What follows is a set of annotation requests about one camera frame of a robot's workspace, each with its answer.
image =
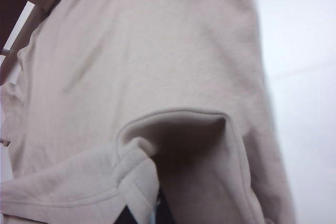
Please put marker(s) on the beige T-shirt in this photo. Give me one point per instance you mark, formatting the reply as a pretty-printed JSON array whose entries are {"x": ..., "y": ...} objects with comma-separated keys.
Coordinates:
[{"x": 131, "y": 64}]

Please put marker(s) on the grey desk partition panel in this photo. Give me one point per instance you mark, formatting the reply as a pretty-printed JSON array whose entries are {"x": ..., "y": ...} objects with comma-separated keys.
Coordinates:
[{"x": 8, "y": 3}]

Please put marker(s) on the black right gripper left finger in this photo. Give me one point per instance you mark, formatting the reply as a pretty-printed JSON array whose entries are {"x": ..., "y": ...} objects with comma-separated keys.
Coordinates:
[{"x": 132, "y": 213}]

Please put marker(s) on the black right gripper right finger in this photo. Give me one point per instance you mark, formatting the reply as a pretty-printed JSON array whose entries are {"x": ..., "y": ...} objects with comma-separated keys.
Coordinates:
[{"x": 165, "y": 208}]

